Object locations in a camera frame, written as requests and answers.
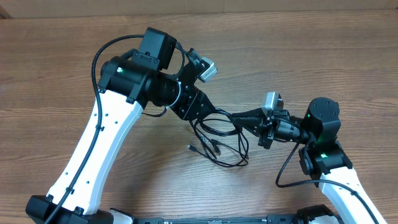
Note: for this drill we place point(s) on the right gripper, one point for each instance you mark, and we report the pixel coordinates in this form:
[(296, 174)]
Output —
[(267, 130)]

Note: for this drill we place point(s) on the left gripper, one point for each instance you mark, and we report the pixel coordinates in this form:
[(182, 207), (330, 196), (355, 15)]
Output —
[(193, 98)]

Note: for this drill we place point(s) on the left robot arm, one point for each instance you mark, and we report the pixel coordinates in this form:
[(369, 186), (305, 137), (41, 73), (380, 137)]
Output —
[(123, 87)]

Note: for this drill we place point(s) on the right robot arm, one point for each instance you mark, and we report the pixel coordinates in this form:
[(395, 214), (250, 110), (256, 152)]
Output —
[(321, 157)]

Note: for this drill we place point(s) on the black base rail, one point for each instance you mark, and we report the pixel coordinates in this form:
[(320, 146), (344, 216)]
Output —
[(214, 220)]

